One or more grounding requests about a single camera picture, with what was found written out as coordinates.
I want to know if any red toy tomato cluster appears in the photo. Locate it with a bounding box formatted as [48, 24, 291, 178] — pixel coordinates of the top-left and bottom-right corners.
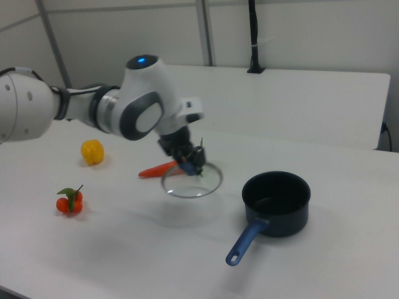
[55, 184, 85, 216]

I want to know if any black camera stand pole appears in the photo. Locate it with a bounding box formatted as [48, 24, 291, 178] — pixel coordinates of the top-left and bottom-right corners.
[247, 0, 266, 74]

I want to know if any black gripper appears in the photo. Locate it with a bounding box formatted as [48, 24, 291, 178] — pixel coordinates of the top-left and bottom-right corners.
[157, 126, 207, 175]

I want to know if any black wall cable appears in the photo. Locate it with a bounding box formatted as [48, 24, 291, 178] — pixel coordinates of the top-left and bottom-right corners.
[381, 121, 393, 152]

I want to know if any dark blue saucepan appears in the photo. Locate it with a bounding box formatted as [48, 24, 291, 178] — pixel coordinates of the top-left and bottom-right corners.
[225, 171, 312, 267]

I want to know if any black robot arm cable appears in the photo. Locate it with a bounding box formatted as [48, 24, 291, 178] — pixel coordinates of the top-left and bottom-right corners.
[0, 67, 121, 96]

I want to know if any grey metal partition post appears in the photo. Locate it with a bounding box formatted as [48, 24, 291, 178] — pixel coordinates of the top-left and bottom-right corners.
[196, 0, 216, 67]
[35, 0, 73, 90]

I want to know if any glass lid with blue knob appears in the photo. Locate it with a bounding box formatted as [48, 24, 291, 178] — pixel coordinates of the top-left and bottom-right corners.
[160, 159, 224, 199]

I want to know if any orange toy carrot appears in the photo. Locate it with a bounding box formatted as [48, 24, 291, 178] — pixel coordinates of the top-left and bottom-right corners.
[138, 136, 205, 179]

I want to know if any yellow toy bell pepper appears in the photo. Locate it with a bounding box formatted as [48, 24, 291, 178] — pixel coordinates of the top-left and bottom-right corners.
[80, 139, 105, 166]

